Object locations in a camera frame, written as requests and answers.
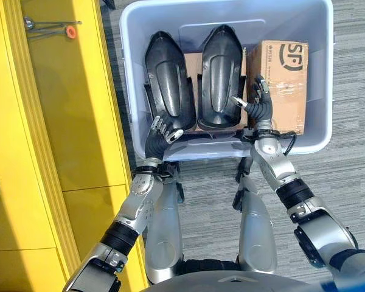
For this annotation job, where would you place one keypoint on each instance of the black sole-shaped part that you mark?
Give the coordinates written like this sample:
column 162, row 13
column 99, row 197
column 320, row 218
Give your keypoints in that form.
column 220, row 76
column 168, row 82

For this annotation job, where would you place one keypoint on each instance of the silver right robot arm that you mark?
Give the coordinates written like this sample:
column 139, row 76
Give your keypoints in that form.
column 304, row 200

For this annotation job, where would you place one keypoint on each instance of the silver left robot leg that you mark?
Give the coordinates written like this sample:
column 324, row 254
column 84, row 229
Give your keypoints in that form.
column 164, row 225

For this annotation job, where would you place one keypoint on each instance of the printed brown cardboard box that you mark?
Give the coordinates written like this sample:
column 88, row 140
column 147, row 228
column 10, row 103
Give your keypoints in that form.
column 281, row 82

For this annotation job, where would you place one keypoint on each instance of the yellow metal shelf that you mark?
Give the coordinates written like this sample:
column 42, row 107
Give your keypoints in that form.
column 48, row 146

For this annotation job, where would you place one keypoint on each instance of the orange plastic cap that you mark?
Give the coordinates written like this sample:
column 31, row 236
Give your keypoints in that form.
column 70, row 32

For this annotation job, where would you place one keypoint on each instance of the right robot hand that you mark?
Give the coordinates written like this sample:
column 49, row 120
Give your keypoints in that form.
column 261, row 107

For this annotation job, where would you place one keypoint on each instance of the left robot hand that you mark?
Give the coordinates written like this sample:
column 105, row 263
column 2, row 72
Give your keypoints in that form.
column 158, row 141

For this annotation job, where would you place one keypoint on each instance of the pale plastic storage box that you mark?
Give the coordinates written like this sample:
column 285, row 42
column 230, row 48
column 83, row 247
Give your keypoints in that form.
column 228, row 76

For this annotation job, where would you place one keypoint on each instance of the silver right robot leg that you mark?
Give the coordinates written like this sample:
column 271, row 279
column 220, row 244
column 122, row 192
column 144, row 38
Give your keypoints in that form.
column 257, row 225

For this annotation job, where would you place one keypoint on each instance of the silver robot leg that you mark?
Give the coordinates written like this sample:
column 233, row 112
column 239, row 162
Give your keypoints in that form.
column 164, row 225
column 257, row 225

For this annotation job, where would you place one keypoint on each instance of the silver robot torso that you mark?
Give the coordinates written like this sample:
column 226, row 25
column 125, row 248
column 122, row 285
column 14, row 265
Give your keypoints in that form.
column 231, row 280

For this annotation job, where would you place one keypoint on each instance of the thin metal rod tool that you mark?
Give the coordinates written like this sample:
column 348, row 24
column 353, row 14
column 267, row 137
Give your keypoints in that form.
column 45, row 26

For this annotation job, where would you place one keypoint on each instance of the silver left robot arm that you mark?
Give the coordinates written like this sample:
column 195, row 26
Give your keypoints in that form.
column 121, row 225

